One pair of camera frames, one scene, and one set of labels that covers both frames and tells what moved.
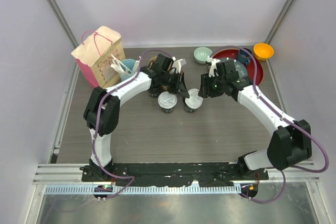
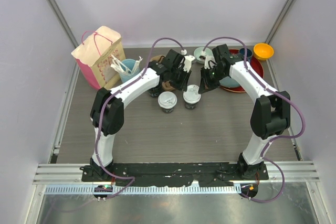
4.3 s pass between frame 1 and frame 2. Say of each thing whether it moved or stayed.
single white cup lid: stayed
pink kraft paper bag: stayed
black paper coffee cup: moved
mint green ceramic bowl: stayed
